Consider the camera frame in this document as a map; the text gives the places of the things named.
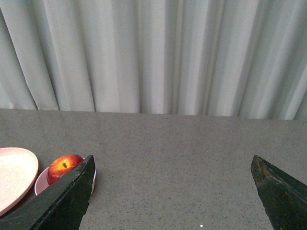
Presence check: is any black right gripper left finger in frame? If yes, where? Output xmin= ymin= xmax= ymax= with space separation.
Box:
xmin=0 ymin=155 xmax=95 ymax=230

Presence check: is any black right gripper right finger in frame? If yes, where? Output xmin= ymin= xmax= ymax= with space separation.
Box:
xmin=251 ymin=155 xmax=307 ymax=230

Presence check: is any red apple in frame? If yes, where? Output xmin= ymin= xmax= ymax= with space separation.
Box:
xmin=47 ymin=154 xmax=83 ymax=185

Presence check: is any light pink bowl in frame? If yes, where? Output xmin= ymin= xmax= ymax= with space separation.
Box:
xmin=34 ymin=157 xmax=97 ymax=196

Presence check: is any pink plate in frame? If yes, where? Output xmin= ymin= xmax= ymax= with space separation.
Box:
xmin=0 ymin=148 xmax=39 ymax=215

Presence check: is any white curtain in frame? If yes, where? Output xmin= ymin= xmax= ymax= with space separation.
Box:
xmin=0 ymin=0 xmax=307 ymax=120

